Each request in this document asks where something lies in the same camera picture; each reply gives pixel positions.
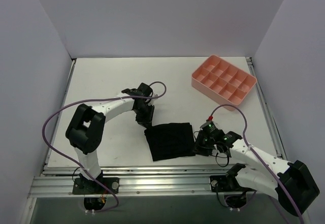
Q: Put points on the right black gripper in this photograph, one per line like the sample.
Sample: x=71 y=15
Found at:
x=201 y=142

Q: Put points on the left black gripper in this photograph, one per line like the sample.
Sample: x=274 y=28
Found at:
x=143 y=117

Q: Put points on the black underwear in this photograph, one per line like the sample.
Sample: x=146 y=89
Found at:
x=170 y=140

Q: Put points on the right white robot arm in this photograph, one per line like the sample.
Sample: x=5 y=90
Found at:
x=291 y=184

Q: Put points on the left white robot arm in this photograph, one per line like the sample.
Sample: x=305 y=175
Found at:
x=86 y=128

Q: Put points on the pink compartment tray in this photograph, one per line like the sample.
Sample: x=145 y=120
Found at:
x=227 y=81

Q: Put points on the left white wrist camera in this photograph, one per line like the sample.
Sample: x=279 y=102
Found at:
x=152 y=100

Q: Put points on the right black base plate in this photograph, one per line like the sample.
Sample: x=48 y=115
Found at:
x=219 y=183

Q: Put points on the aluminium mounting rail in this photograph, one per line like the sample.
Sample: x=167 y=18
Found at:
x=56 y=182

